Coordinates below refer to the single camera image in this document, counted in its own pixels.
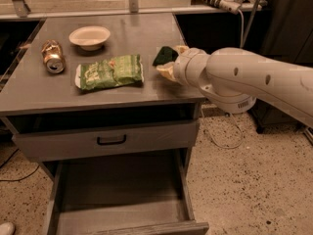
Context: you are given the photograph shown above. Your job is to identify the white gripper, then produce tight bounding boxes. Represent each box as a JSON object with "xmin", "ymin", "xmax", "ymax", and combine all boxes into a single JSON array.
[{"xmin": 156, "ymin": 45, "xmax": 210, "ymax": 87}]

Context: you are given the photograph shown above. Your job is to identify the green and yellow sponge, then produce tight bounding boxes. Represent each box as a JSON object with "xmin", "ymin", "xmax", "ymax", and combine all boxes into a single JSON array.
[{"xmin": 153, "ymin": 46, "xmax": 178, "ymax": 67}]

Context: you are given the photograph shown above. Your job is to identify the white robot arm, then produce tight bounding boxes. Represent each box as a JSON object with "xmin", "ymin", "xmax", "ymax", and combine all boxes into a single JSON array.
[{"xmin": 153, "ymin": 46, "xmax": 313, "ymax": 127}]

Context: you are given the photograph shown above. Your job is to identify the grey wooden drawer cabinet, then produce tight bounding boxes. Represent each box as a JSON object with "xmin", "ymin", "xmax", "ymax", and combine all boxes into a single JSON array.
[{"xmin": 0, "ymin": 12, "xmax": 210, "ymax": 235}]

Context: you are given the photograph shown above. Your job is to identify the open grey middle drawer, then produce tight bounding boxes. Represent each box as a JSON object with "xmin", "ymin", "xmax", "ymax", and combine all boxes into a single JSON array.
[{"xmin": 43, "ymin": 150, "xmax": 208, "ymax": 235}]

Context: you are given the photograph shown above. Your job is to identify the closed grey top drawer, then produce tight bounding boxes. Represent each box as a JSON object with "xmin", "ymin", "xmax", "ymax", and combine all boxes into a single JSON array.
[{"xmin": 13, "ymin": 120, "xmax": 199, "ymax": 162}]

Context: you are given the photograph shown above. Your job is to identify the green chip bag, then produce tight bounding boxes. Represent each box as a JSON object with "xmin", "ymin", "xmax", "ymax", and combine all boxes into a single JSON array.
[{"xmin": 74, "ymin": 54, "xmax": 144, "ymax": 91}]

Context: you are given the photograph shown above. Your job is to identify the white paper bowl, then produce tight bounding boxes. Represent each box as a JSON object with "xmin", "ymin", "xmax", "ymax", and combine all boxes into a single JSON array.
[{"xmin": 68, "ymin": 26, "xmax": 111, "ymax": 51}]

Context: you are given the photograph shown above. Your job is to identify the dark cabinet on right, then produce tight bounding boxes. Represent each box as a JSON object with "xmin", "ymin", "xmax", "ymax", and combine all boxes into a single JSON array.
[{"xmin": 248, "ymin": 0, "xmax": 313, "ymax": 129}]

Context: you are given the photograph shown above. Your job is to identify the crushed gold soda can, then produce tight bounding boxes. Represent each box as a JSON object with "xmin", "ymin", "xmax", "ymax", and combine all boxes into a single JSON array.
[{"xmin": 41, "ymin": 39, "xmax": 66, "ymax": 73}]

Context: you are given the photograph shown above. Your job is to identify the white shoe tip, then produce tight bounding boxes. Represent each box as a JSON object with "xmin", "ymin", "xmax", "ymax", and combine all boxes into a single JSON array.
[{"xmin": 0, "ymin": 222, "xmax": 16, "ymax": 235}]

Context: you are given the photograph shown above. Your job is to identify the grey power cable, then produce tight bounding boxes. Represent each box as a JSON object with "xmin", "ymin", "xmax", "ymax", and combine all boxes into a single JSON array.
[{"xmin": 201, "ymin": 8, "xmax": 246, "ymax": 150}]

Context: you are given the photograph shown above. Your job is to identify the black drawer handle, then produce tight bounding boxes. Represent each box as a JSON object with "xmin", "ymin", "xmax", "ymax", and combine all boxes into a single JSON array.
[{"xmin": 97, "ymin": 135, "xmax": 127, "ymax": 146}]

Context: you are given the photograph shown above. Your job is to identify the metal rail shelf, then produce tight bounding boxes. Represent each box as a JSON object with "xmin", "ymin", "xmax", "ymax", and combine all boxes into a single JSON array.
[{"xmin": 0, "ymin": 0, "xmax": 269, "ymax": 21}]

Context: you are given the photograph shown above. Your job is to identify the black floor cable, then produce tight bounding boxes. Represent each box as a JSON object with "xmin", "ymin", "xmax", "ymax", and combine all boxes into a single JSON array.
[{"xmin": 0, "ymin": 147, "xmax": 41, "ymax": 183}]

